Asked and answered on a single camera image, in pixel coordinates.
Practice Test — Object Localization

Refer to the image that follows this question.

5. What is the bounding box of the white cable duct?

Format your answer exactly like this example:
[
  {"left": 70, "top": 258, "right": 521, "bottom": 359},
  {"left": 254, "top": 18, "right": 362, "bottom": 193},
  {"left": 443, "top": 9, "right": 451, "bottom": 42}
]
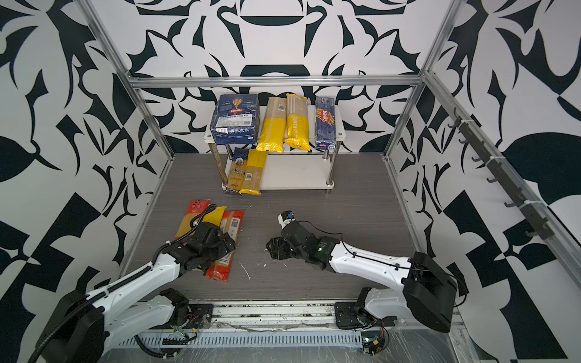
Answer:
[{"left": 141, "top": 331, "right": 363, "bottom": 349}]

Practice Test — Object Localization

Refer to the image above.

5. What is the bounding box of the yellow Pastatime spaghetti bag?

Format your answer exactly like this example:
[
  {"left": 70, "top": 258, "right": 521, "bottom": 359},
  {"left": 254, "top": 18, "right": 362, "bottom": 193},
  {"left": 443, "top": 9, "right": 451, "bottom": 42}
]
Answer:
[{"left": 284, "top": 93, "right": 311, "bottom": 151}]

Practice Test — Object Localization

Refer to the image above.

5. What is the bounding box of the blue De Cecco spaghetti bag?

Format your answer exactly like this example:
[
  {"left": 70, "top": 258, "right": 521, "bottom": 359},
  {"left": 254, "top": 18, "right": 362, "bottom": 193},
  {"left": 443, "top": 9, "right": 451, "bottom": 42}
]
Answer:
[{"left": 225, "top": 148, "right": 249, "bottom": 195}]

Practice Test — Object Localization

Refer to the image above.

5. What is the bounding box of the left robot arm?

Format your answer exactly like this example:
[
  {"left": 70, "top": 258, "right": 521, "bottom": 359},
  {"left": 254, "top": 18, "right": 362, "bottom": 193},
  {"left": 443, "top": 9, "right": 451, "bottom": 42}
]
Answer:
[{"left": 29, "top": 204, "right": 235, "bottom": 362}]

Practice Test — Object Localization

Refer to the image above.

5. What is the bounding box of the blue Barilla multipack bag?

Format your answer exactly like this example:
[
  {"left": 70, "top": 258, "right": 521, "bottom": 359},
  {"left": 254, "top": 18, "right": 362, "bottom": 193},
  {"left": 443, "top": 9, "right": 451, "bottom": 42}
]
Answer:
[{"left": 210, "top": 94, "right": 260, "bottom": 145}]

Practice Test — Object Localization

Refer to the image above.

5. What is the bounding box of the blue Barilla spaghetti box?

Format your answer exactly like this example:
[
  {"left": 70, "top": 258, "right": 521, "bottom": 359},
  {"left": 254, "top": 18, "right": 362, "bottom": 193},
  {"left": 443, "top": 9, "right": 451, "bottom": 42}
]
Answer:
[{"left": 315, "top": 97, "right": 336, "bottom": 152}]

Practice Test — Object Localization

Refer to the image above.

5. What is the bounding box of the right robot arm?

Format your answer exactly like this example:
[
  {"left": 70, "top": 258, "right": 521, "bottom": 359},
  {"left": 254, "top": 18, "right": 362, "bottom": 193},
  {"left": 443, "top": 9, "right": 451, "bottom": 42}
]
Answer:
[{"left": 266, "top": 220, "right": 464, "bottom": 333}]

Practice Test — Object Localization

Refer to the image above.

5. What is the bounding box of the red clear spaghetti bag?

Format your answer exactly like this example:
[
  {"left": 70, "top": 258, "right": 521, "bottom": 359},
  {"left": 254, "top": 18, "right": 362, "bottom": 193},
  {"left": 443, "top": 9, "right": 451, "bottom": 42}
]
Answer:
[{"left": 207, "top": 207, "right": 245, "bottom": 281}]

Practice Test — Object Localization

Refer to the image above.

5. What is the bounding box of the wall hook rail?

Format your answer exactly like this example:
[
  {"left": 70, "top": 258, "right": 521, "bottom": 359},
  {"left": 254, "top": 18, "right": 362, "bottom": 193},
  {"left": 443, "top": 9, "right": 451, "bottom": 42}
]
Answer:
[{"left": 449, "top": 109, "right": 555, "bottom": 240}]

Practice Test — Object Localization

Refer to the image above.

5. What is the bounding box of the white two-tier shelf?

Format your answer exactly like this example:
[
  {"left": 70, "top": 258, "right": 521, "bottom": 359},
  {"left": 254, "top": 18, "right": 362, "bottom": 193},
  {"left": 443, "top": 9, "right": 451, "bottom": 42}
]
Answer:
[{"left": 204, "top": 106, "right": 346, "bottom": 191}]

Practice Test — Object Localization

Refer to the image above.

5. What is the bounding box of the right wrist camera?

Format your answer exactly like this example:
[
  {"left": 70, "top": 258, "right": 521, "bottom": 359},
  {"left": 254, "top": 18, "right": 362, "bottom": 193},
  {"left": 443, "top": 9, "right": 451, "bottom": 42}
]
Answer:
[{"left": 278, "top": 210, "right": 295, "bottom": 229}]

